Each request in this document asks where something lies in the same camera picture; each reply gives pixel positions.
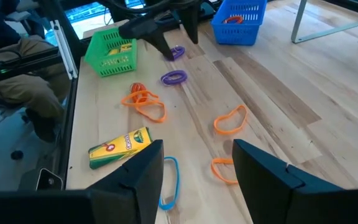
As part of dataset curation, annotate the black aluminium table frame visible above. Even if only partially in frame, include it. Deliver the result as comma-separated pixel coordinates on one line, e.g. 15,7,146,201
0,0,88,187

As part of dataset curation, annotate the purple coil wristband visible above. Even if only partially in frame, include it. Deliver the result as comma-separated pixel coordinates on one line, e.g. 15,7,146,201
165,45,186,62
160,70,188,86

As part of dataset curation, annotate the white-rimmed black camera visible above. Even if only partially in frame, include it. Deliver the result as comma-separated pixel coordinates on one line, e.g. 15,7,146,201
35,167,65,191

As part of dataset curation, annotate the orange coil wristband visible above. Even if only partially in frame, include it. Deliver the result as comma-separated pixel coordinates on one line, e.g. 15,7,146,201
129,82,149,105
222,15,244,25

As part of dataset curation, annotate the blue rubber band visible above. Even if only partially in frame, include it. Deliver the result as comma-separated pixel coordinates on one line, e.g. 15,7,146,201
158,156,181,211

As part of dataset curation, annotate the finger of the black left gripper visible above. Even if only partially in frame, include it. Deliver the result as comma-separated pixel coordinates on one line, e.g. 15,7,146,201
118,17,174,62
178,1,203,44

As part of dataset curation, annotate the silver metal bracket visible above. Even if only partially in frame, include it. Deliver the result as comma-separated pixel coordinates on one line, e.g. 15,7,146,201
49,19,79,80

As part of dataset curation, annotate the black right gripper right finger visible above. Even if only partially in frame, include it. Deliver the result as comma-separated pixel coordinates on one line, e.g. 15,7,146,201
232,139,358,224

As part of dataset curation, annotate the orange rubber band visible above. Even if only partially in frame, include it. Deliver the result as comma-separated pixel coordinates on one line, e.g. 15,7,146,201
210,157,239,185
213,104,249,136
135,100,168,123
121,90,161,108

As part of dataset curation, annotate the green plastic basket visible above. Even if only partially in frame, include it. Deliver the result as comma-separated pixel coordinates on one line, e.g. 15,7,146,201
84,27,138,78

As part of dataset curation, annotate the blue plastic basket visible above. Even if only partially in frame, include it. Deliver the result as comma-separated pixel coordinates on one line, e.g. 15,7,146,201
210,0,268,46

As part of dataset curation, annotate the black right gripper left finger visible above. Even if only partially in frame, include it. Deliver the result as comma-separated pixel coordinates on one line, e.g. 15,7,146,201
0,139,165,224

